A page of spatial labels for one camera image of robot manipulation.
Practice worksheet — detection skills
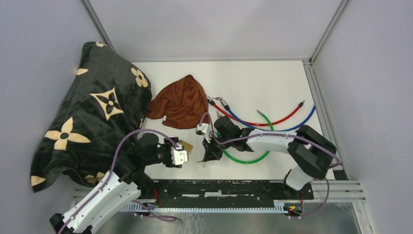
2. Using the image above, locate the brown cloth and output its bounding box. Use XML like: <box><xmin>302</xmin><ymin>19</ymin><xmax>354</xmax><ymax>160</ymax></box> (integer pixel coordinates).
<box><xmin>146</xmin><ymin>75</ymin><xmax>209</xmax><ymax>129</ymax></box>

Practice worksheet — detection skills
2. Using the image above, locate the blue cable lock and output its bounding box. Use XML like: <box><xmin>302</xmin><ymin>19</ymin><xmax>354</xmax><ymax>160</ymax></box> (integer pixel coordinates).
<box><xmin>207</xmin><ymin>97</ymin><xmax>316</xmax><ymax>132</ymax></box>

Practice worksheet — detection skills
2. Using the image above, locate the aluminium frame right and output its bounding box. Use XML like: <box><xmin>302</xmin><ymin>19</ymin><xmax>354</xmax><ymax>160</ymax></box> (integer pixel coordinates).
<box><xmin>302</xmin><ymin>58</ymin><xmax>374</xmax><ymax>234</ymax></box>

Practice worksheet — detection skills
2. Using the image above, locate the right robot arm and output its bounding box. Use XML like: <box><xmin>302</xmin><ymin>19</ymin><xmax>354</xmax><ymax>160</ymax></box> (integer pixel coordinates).
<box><xmin>195</xmin><ymin>116</ymin><xmax>340</xmax><ymax>199</ymax></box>

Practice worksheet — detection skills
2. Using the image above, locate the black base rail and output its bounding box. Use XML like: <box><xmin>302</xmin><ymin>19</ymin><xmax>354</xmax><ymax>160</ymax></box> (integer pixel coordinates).
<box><xmin>140</xmin><ymin>179</ymin><xmax>314</xmax><ymax>208</ymax></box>

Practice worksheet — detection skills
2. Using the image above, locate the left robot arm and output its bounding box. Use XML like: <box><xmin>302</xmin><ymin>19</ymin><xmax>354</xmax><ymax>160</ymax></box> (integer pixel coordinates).
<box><xmin>49</xmin><ymin>133</ymin><xmax>179</xmax><ymax>234</ymax></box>

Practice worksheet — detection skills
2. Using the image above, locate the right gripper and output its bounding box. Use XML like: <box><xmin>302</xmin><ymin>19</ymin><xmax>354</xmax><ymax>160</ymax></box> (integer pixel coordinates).
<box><xmin>202</xmin><ymin>133</ymin><xmax>233</xmax><ymax>161</ymax></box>

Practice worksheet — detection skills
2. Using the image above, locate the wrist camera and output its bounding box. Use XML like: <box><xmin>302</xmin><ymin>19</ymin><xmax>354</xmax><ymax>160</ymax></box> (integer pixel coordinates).
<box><xmin>171</xmin><ymin>144</ymin><xmax>188</xmax><ymax>166</ymax></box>
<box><xmin>195</xmin><ymin>123</ymin><xmax>210</xmax><ymax>136</ymax></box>

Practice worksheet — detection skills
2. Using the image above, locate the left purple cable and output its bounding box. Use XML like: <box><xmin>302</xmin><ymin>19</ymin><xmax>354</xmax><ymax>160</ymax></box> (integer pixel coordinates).
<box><xmin>57</xmin><ymin>129</ymin><xmax>180</xmax><ymax>234</ymax></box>

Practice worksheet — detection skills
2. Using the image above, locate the black floral blanket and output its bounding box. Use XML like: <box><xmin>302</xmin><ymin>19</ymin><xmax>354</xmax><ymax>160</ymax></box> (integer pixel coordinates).
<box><xmin>30</xmin><ymin>41</ymin><xmax>152</xmax><ymax>193</ymax></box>

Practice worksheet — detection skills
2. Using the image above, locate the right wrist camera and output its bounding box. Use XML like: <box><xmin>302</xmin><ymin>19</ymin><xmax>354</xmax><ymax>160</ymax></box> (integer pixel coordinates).
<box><xmin>195</xmin><ymin>123</ymin><xmax>210</xmax><ymax>136</ymax></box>

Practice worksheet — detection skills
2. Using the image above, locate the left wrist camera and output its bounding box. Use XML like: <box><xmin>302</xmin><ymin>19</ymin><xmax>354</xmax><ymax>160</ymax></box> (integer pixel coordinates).
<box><xmin>171</xmin><ymin>144</ymin><xmax>188</xmax><ymax>166</ymax></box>

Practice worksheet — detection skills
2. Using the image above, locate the red cable lock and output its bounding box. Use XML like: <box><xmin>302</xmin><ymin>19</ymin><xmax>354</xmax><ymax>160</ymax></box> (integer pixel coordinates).
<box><xmin>206</xmin><ymin>95</ymin><xmax>306</xmax><ymax>127</ymax></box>

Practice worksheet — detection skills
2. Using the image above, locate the green cable lock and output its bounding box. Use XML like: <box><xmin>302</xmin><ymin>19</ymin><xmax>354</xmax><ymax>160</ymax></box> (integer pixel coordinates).
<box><xmin>217</xmin><ymin>110</ymin><xmax>276</xmax><ymax>165</ymax></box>

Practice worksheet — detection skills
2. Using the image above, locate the large brass padlock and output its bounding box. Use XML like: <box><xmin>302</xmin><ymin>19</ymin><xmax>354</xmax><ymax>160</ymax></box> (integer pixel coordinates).
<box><xmin>179</xmin><ymin>140</ymin><xmax>193</xmax><ymax>155</ymax></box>

